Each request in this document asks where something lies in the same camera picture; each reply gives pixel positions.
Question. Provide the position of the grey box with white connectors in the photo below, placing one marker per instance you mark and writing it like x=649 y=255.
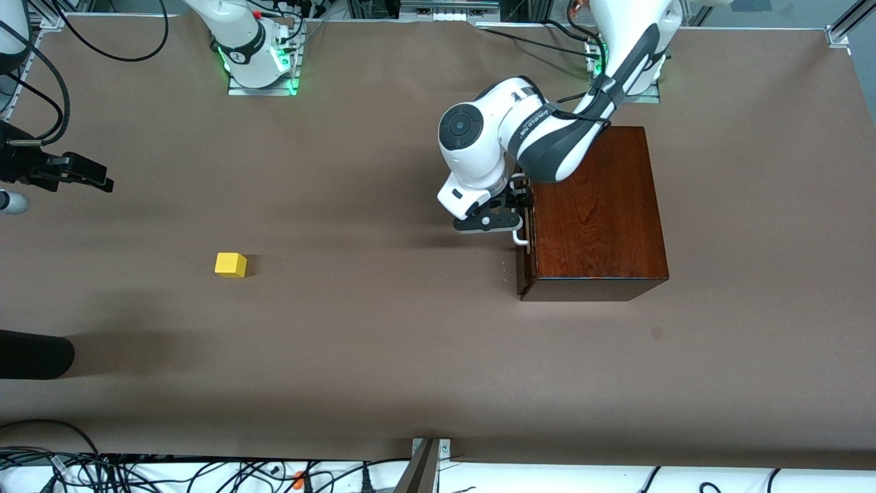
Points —
x=448 y=7

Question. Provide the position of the dark brown wooden cabinet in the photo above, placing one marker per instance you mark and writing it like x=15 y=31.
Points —
x=602 y=219

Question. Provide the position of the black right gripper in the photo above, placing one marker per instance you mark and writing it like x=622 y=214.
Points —
x=20 y=166

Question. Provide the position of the yellow wooden block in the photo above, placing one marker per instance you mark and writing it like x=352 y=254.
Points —
x=230 y=265

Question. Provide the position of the aluminium frame profile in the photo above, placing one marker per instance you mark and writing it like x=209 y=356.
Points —
x=842 y=31
x=41 y=38

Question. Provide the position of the dark brown wooden board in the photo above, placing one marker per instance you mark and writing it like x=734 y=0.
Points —
x=525 y=263

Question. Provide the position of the aluminium arm base plate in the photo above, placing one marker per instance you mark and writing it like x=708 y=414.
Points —
x=263 y=91
x=650 y=98

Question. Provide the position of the black cylindrical object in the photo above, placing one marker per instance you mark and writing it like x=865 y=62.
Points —
x=34 y=355

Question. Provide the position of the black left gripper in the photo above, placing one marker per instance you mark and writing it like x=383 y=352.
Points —
x=518 y=196

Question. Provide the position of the small orange object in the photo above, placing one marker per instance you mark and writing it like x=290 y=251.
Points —
x=299 y=479

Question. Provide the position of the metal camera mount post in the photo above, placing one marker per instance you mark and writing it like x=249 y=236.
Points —
x=421 y=472

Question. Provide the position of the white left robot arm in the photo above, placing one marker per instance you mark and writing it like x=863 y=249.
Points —
x=479 y=157

